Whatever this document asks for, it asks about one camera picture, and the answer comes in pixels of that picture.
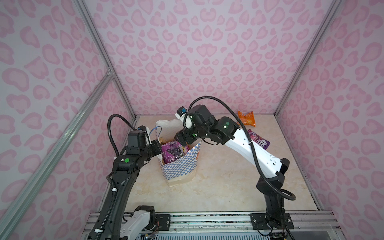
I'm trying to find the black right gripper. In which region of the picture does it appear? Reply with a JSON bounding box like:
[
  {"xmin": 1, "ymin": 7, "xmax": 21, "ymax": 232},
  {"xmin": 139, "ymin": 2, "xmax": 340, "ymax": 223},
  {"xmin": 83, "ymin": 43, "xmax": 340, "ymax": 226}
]
[{"xmin": 173, "ymin": 123, "xmax": 211, "ymax": 145}]

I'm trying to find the purple grape candy bag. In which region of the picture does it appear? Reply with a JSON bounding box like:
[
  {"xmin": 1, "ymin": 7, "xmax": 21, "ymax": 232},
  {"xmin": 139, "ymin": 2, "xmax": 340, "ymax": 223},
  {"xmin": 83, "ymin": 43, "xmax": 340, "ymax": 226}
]
[{"xmin": 162, "ymin": 140, "xmax": 190, "ymax": 164}]

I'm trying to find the blue checkered paper bag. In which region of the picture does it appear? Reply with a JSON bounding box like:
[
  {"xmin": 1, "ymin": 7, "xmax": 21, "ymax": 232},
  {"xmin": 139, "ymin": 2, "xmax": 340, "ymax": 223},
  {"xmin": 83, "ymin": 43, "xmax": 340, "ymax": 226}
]
[{"xmin": 152, "ymin": 120, "xmax": 201, "ymax": 187}]

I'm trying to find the small orange snack packet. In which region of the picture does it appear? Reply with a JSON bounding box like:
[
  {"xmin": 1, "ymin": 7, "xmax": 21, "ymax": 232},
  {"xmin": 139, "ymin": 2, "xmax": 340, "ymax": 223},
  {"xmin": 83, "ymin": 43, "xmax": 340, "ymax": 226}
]
[{"xmin": 238, "ymin": 111, "xmax": 256, "ymax": 127}]

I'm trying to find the purple Fox's candy bag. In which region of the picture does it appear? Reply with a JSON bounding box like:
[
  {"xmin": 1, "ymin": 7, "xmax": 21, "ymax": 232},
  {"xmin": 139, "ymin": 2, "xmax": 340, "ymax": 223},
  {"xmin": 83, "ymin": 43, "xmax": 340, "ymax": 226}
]
[{"xmin": 248, "ymin": 130, "xmax": 271, "ymax": 150}]

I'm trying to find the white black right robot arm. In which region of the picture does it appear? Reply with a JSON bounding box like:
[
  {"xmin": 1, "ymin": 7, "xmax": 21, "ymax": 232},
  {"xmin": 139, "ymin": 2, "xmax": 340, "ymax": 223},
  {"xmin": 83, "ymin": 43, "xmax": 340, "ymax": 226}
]
[{"xmin": 175, "ymin": 105, "xmax": 294, "ymax": 231}]

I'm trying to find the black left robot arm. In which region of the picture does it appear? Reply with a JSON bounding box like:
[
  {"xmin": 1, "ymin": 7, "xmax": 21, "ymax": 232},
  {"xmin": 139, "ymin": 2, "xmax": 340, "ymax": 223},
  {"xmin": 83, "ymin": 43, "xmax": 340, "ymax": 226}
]
[{"xmin": 88, "ymin": 126, "xmax": 161, "ymax": 240}]

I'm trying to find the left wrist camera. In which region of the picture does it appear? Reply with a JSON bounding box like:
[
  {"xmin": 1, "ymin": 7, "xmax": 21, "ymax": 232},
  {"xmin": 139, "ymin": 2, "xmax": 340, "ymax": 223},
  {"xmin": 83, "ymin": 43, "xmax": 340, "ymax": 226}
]
[{"xmin": 137, "ymin": 125, "xmax": 151, "ymax": 145}]

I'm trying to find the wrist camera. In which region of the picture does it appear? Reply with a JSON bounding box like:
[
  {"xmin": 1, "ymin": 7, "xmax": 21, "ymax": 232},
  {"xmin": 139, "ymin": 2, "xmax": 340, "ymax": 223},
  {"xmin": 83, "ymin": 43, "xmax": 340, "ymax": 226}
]
[
  {"xmin": 175, "ymin": 107, "xmax": 193, "ymax": 130},
  {"xmin": 137, "ymin": 125, "xmax": 151, "ymax": 145}
]

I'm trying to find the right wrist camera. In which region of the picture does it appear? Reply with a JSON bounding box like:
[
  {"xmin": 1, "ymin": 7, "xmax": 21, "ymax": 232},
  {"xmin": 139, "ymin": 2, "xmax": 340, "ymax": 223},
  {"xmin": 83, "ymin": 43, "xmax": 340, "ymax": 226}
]
[{"xmin": 175, "ymin": 107, "xmax": 193, "ymax": 130}]

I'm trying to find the black corrugated left cable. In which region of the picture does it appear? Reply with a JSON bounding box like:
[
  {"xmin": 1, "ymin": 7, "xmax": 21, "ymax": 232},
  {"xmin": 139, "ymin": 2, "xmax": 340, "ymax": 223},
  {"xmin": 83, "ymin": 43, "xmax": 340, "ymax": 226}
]
[{"xmin": 107, "ymin": 113, "xmax": 136, "ymax": 158}]

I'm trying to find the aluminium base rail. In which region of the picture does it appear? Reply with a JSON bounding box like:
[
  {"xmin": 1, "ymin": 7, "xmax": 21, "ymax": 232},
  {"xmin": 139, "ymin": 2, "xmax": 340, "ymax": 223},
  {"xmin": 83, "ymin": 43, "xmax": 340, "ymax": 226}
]
[{"xmin": 80, "ymin": 211, "xmax": 346, "ymax": 240}]

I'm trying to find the aluminium corner frame post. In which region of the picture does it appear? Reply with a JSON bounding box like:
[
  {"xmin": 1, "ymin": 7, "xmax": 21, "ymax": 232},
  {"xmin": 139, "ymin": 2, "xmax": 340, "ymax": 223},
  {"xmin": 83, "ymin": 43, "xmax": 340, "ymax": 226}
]
[{"xmin": 73, "ymin": 0, "xmax": 137, "ymax": 120}]

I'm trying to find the diagonal aluminium frame bar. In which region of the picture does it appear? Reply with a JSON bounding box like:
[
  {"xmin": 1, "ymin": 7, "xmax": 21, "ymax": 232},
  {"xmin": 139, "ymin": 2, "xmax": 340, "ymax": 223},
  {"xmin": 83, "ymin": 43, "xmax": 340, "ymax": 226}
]
[{"xmin": 1, "ymin": 70, "xmax": 115, "ymax": 240}]

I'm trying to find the right aluminium corner post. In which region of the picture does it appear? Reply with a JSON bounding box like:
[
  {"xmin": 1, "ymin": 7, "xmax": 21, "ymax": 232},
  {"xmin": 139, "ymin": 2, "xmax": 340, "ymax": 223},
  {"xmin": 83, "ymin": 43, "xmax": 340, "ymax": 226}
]
[{"xmin": 274, "ymin": 0, "xmax": 345, "ymax": 118}]

